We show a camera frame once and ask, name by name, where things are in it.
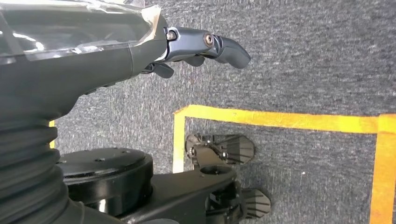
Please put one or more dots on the yellow floor tape square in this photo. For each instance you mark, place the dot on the yellow floor tape square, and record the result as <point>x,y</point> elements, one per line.
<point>52,134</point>
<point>278,119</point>

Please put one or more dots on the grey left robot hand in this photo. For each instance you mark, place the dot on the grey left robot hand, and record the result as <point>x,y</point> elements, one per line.
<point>77,71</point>

